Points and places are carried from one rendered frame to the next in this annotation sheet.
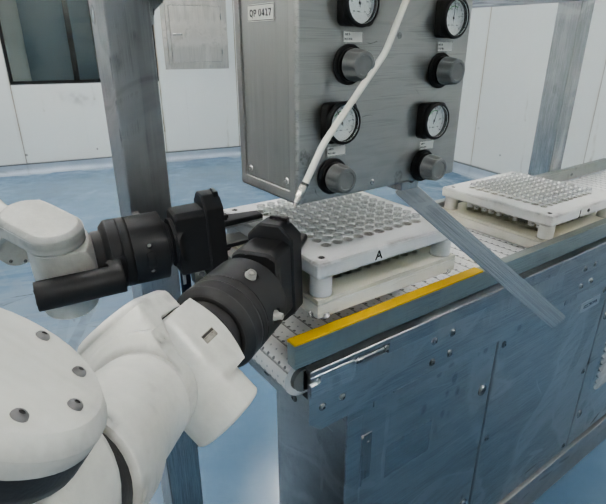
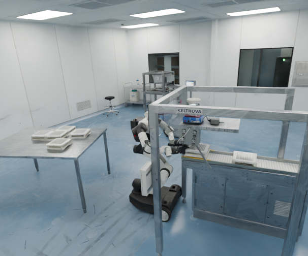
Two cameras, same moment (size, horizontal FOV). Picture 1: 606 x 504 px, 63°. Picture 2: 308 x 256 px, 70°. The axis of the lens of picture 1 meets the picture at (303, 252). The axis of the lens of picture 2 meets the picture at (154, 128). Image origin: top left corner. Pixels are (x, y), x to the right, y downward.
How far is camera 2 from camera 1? 227 cm
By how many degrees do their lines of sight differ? 55
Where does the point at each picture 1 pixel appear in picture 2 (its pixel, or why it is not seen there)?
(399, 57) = (189, 134)
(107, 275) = (173, 144)
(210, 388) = (167, 153)
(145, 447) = not seen: hidden behind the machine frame
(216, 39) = not seen: outside the picture
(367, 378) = (191, 165)
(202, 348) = (168, 150)
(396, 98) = (189, 137)
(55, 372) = not seen: hidden behind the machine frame
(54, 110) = (247, 96)
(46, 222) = (171, 138)
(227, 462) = not seen: hidden behind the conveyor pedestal
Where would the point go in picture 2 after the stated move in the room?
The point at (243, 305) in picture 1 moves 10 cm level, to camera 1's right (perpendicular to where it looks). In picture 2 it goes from (173, 149) to (178, 152)
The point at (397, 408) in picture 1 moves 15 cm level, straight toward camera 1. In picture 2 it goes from (202, 176) to (190, 178)
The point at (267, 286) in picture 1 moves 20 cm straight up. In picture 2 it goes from (177, 149) to (176, 132)
